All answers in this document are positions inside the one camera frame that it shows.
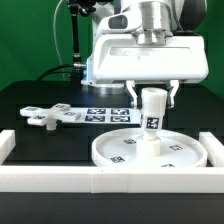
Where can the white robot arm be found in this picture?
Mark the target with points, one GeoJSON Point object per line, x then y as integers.
{"type": "Point", "coordinates": [146, 42]}

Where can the white left fence bar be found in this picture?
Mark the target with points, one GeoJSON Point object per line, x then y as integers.
{"type": "Point", "coordinates": [7, 143]}

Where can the white front fence bar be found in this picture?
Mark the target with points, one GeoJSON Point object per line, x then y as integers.
{"type": "Point", "coordinates": [110, 180]}

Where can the white right fence bar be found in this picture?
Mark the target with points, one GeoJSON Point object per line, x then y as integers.
{"type": "Point", "coordinates": [214, 148]}

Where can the white cross-shaped table base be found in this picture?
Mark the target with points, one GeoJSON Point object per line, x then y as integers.
{"type": "Point", "coordinates": [49, 117]}

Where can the white round table top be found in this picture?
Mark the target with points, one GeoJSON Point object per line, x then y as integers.
{"type": "Point", "coordinates": [118, 148]}

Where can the white sheet with markers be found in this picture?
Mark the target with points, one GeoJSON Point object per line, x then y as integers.
{"type": "Point", "coordinates": [107, 115]}

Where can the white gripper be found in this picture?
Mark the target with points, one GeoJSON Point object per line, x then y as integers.
{"type": "Point", "coordinates": [118, 59]}

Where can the black table platform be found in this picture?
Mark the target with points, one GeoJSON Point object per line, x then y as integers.
{"type": "Point", "coordinates": [197, 109]}

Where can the white fence bar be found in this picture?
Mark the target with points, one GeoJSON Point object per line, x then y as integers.
{"type": "Point", "coordinates": [110, 180]}
{"type": "Point", "coordinates": [214, 148]}
{"type": "Point", "coordinates": [7, 143]}

